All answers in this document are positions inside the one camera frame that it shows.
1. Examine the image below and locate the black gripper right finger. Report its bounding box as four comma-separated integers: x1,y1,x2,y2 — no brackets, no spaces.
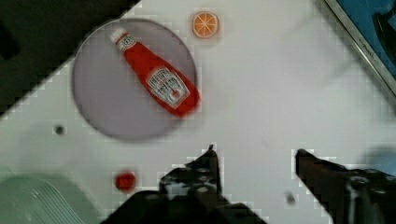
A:
295,149,396,224

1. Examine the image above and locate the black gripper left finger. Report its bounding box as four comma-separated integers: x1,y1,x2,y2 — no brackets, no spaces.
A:
159,144,222,200

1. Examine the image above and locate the small red tomato toy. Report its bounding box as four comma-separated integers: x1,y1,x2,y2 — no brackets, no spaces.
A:
115,172,135,192

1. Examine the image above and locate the red ketchup bottle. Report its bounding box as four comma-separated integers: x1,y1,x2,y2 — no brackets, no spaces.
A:
109,28,200,118

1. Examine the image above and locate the grey round plate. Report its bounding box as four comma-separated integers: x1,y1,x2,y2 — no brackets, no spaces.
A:
71,19,198,141

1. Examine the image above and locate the orange slice toy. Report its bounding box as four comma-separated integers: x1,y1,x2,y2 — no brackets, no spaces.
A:
191,11,219,38

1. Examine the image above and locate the green colander basket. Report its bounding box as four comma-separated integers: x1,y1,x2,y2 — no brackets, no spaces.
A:
0,175,100,224

